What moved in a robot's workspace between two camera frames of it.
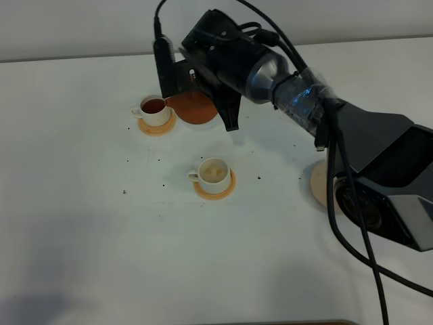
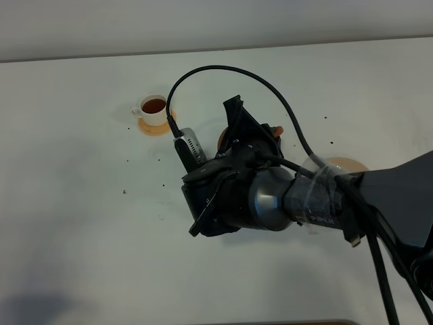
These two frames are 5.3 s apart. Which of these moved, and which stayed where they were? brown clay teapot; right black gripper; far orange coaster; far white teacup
Moved: brown clay teapot; right black gripper
Stayed: far orange coaster; far white teacup
